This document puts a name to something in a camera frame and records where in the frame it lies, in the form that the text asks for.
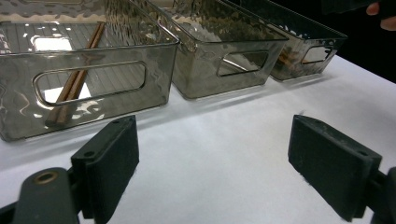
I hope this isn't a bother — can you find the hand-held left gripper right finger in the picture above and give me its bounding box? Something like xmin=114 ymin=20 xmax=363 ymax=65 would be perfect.
xmin=288 ymin=114 xmax=383 ymax=222

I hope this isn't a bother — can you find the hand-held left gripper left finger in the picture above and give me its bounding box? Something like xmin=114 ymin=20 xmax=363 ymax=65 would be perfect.
xmin=70 ymin=115 xmax=140 ymax=224

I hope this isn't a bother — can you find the brown wooden chopstick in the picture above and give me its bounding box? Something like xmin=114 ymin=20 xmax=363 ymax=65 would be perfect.
xmin=55 ymin=21 xmax=107 ymax=127
xmin=44 ymin=21 xmax=102 ymax=126

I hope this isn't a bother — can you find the smoky clear plastic bin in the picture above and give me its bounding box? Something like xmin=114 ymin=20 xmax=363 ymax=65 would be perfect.
xmin=0 ymin=0 xmax=181 ymax=143
xmin=130 ymin=0 xmax=290 ymax=101
xmin=223 ymin=0 xmax=348 ymax=83

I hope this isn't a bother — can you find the white table board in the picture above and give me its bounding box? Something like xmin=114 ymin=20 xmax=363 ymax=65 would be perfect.
xmin=0 ymin=55 xmax=396 ymax=224

